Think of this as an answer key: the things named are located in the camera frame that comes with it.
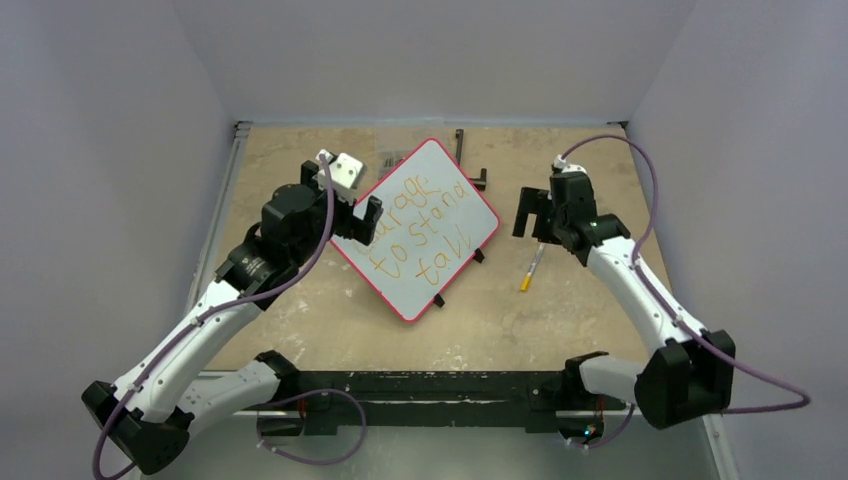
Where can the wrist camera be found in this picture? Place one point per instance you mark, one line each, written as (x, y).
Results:
(561, 164)
(345, 172)

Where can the red framed whiteboard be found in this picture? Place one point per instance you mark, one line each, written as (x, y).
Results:
(434, 219)

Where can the clear plastic holder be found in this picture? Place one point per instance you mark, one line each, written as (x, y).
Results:
(388, 160)

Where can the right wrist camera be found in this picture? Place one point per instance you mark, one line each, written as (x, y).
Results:
(561, 164)

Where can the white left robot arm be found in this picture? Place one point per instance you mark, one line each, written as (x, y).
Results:
(151, 412)

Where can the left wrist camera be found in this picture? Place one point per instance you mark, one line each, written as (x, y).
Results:
(345, 172)

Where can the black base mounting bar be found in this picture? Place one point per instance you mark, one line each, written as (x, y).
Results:
(533, 401)

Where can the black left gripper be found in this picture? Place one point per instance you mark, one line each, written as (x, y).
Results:
(355, 227)

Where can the black stop block right side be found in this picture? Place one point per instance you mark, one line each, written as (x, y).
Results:
(481, 181)

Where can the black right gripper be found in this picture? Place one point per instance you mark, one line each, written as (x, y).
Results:
(539, 208)

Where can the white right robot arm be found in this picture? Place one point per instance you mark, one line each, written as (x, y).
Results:
(689, 372)

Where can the black stop block top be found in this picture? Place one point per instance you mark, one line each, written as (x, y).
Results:
(459, 140)

